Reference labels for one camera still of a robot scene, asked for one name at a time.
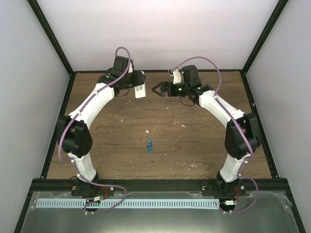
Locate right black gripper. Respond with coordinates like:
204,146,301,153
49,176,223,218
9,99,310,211
153,82,190,98

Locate white remote control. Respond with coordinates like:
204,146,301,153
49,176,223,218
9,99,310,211
135,84,146,99

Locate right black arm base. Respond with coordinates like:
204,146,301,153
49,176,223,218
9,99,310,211
200,179,246,197

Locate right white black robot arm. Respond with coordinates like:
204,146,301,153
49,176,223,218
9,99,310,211
152,65,261,196

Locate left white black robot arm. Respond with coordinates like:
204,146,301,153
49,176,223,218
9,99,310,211
56,56,146,196

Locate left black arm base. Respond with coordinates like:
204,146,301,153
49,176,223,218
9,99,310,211
71,178,114,197

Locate blue battery lower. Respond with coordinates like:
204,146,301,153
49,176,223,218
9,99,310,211
147,145,152,153

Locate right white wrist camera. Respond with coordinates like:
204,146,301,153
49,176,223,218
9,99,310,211
168,69,182,84

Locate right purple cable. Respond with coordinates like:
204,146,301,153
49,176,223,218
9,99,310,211
173,56,259,214

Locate purple cable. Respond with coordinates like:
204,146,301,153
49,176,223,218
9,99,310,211
173,56,259,214
58,47,128,214

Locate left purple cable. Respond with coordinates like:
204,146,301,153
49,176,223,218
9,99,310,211
58,47,128,214

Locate light blue slotted cable duct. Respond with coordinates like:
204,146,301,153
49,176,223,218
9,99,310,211
35,198,220,210

